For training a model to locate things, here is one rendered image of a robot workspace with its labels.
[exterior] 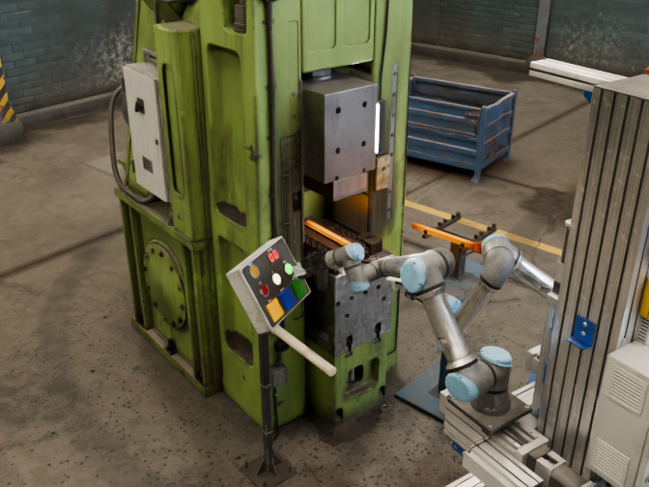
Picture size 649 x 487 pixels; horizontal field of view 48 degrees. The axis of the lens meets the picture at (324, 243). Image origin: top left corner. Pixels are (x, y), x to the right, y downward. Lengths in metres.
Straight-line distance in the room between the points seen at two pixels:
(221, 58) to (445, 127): 3.99
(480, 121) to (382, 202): 3.25
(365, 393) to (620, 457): 1.67
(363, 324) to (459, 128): 3.64
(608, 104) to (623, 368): 0.81
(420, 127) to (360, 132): 3.88
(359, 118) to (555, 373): 1.36
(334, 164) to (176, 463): 1.67
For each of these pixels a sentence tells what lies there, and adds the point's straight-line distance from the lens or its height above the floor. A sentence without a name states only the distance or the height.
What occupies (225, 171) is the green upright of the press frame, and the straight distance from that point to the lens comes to 3.54.
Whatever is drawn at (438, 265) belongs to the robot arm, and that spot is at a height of 1.35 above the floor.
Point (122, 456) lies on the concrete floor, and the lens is 3.94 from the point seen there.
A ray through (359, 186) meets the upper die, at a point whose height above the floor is 1.31.
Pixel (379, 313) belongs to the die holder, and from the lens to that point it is 3.73.
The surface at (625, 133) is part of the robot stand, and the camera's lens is 2.32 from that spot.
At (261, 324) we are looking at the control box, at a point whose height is 0.97.
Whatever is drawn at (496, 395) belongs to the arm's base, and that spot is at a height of 0.90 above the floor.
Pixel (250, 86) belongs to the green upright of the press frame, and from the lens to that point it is 3.11.
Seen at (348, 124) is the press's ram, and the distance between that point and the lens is 3.24.
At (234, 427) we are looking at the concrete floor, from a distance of 4.00.
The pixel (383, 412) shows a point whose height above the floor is 0.00.
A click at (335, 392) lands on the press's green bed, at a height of 0.24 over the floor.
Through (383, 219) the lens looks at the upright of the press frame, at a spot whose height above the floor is 1.00.
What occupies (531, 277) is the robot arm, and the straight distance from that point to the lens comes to 3.08.
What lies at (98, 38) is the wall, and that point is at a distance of 9.44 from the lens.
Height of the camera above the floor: 2.59
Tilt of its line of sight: 27 degrees down
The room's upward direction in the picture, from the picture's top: straight up
